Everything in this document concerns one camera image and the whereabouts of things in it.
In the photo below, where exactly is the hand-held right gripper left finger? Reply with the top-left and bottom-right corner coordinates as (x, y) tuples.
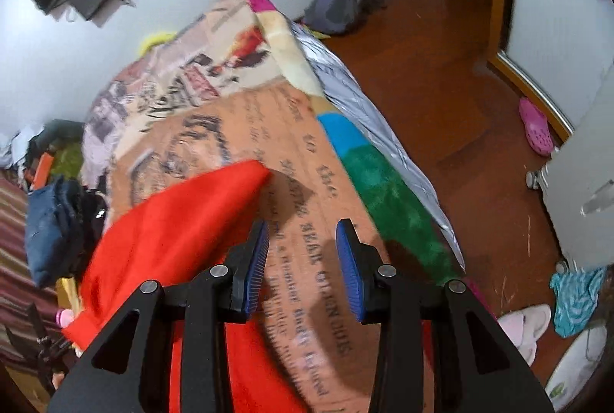
(45, 218), (272, 413)

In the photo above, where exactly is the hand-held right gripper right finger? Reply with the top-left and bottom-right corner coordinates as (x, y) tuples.
(335, 218), (555, 413)

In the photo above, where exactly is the red zip jacket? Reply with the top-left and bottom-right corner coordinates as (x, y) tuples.
(62, 160), (308, 413)

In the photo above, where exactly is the striped curtain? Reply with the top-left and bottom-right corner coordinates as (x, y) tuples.
(0, 168), (63, 366)

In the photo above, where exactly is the yellow cloth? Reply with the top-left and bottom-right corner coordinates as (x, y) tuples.
(56, 276), (84, 313)

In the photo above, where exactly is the multicolour fleece blanket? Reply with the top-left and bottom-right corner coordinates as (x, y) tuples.
(247, 0), (468, 289)

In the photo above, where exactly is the blue denim garment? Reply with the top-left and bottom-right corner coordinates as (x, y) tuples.
(25, 177), (87, 289)

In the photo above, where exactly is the newspaper print blanket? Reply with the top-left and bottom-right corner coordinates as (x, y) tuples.
(81, 0), (399, 413)

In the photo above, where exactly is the orange box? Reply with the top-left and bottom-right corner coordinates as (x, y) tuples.
(29, 152), (53, 190)

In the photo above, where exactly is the white fluffy slipper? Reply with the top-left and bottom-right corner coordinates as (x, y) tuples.
(496, 304), (552, 366)

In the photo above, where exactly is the silver grey satin quilt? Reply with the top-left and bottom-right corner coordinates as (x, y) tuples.
(290, 22), (466, 272)

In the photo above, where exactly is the green cloth-covered stand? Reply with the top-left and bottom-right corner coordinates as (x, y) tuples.
(50, 142), (87, 176)

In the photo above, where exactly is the teal patterned cloth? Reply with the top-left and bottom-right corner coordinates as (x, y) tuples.
(549, 266), (607, 338)

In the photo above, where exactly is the pink clog shoe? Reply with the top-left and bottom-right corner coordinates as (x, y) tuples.
(518, 97), (557, 156)

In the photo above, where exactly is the white round basin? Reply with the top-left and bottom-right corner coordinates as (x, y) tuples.
(544, 327), (610, 411)

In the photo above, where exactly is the white cabinet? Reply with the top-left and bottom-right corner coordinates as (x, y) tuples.
(525, 58), (614, 272)

